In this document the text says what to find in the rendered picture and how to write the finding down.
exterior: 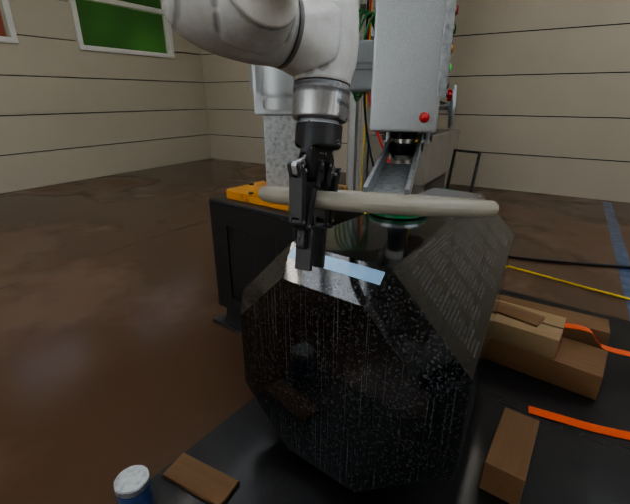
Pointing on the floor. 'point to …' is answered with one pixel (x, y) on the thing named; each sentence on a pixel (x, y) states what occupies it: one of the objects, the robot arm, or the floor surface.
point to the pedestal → (247, 248)
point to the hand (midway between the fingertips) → (310, 248)
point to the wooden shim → (201, 479)
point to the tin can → (134, 486)
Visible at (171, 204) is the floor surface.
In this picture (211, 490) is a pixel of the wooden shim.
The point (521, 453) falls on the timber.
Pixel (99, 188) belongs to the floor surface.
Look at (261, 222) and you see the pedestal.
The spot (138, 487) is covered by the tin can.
